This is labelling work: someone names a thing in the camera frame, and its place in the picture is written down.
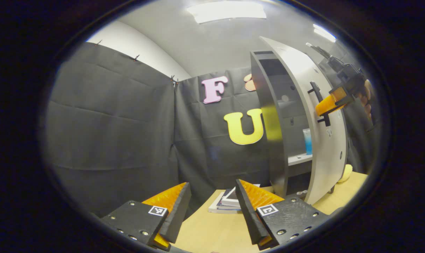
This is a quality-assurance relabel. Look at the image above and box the grey cabinet door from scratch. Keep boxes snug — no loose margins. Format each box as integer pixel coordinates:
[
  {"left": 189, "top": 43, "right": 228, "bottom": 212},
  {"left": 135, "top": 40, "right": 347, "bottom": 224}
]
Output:
[{"left": 260, "top": 36, "right": 348, "bottom": 205}]

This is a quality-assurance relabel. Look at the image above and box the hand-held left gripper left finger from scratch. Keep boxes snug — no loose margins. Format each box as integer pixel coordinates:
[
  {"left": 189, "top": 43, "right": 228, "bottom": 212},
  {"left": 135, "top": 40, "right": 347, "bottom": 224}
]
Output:
[{"left": 100, "top": 182, "right": 192, "bottom": 251}]

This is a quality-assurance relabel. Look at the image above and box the white portrait cover book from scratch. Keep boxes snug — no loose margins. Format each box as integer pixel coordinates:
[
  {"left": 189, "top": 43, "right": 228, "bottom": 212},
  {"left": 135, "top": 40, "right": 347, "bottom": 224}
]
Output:
[{"left": 221, "top": 184, "right": 261, "bottom": 207}]

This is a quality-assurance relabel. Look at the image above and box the black backdrop cloth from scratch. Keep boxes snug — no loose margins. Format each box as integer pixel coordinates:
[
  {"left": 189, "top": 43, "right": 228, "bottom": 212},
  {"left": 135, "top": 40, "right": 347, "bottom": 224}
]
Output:
[{"left": 44, "top": 41, "right": 378, "bottom": 218}]

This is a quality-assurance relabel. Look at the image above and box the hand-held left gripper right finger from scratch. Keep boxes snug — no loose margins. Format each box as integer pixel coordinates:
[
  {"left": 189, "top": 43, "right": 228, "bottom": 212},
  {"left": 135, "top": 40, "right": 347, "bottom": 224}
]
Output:
[{"left": 235, "top": 179, "right": 331, "bottom": 251}]

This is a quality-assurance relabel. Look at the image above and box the white cabinet shelf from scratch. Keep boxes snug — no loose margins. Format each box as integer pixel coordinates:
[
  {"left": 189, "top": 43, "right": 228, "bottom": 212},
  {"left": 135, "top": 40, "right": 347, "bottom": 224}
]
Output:
[{"left": 287, "top": 154, "right": 313, "bottom": 166}]

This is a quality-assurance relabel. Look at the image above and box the blue bottle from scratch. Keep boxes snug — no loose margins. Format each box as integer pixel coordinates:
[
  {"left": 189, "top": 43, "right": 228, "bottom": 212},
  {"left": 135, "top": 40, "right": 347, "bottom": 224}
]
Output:
[{"left": 302, "top": 128, "right": 313, "bottom": 156}]

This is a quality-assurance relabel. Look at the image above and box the dark grey cabinet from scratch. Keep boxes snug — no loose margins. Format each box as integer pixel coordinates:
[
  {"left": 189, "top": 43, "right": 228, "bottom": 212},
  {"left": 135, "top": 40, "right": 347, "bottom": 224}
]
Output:
[{"left": 249, "top": 50, "right": 315, "bottom": 199}]

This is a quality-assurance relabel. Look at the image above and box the black door handle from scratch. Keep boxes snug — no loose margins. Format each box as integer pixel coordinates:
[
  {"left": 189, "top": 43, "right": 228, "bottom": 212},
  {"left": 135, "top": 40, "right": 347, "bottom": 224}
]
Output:
[{"left": 307, "top": 82, "right": 331, "bottom": 127}]

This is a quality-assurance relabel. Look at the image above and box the small ceiling light panel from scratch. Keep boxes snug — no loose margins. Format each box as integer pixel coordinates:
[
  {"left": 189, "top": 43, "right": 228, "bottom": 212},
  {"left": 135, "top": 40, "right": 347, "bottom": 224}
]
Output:
[{"left": 313, "top": 24, "right": 337, "bottom": 43}]

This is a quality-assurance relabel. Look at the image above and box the large ceiling light panel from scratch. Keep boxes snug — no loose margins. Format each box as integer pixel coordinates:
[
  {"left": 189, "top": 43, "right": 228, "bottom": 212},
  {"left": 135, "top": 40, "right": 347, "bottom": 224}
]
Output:
[{"left": 187, "top": 1, "right": 267, "bottom": 24}]

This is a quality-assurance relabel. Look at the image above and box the yellow fluffy sponge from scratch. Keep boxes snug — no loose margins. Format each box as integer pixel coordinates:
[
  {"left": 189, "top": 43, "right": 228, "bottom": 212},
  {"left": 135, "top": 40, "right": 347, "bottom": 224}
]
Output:
[{"left": 337, "top": 164, "right": 353, "bottom": 184}]

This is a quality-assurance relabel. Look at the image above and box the blue-edged book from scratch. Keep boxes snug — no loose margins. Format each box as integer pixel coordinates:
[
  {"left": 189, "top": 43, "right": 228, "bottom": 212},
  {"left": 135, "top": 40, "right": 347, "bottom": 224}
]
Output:
[{"left": 208, "top": 192, "right": 243, "bottom": 214}]

